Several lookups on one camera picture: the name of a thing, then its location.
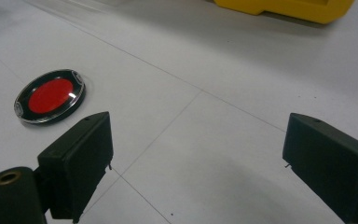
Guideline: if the yellow plastic box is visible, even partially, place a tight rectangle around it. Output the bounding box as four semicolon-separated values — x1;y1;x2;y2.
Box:
213;0;355;25

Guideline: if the red round disc button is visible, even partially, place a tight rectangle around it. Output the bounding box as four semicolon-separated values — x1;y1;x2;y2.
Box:
13;68;86;124

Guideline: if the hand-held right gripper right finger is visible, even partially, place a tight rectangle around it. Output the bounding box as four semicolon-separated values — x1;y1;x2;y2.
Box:
282;112;358;224

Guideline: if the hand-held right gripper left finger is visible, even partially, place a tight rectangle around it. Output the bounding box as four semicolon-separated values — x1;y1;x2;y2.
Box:
36;111;115;224

